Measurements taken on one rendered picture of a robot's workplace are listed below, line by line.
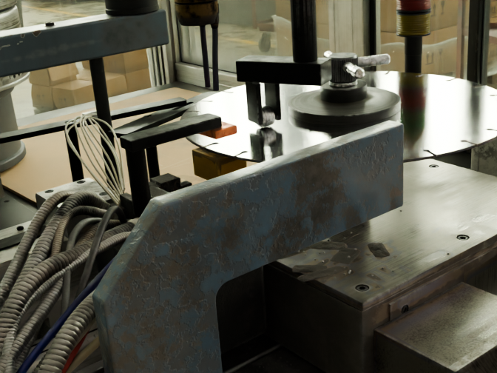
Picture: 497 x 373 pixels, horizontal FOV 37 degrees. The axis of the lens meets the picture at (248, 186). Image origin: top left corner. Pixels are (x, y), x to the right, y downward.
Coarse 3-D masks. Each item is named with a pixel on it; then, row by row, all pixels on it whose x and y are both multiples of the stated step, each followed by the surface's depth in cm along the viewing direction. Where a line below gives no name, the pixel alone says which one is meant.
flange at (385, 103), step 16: (304, 96) 76; (320, 96) 74; (336, 96) 72; (352, 96) 72; (368, 96) 74; (384, 96) 74; (288, 112) 75; (304, 112) 71; (320, 112) 71; (336, 112) 70; (352, 112) 70; (368, 112) 70; (384, 112) 70
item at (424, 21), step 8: (400, 16) 98; (408, 16) 97; (416, 16) 97; (424, 16) 97; (400, 24) 98; (408, 24) 97; (416, 24) 97; (424, 24) 97; (400, 32) 99; (408, 32) 98; (416, 32) 97; (424, 32) 98
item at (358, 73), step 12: (336, 60) 72; (348, 60) 72; (360, 60) 73; (372, 60) 73; (384, 60) 74; (336, 72) 72; (348, 72) 70; (360, 72) 69; (336, 84) 73; (348, 84) 73
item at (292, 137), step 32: (224, 96) 83; (288, 96) 81; (416, 96) 77; (448, 96) 76; (480, 96) 76; (256, 128) 71; (288, 128) 70; (320, 128) 69; (352, 128) 69; (416, 128) 67; (448, 128) 67; (480, 128) 66; (256, 160) 62; (416, 160) 60
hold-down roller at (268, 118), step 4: (264, 108) 70; (268, 108) 70; (264, 112) 70; (268, 112) 70; (272, 112) 70; (264, 116) 70; (268, 116) 70; (272, 116) 70; (264, 120) 70; (268, 120) 70; (272, 120) 70; (260, 124) 70; (264, 124) 70; (268, 124) 70
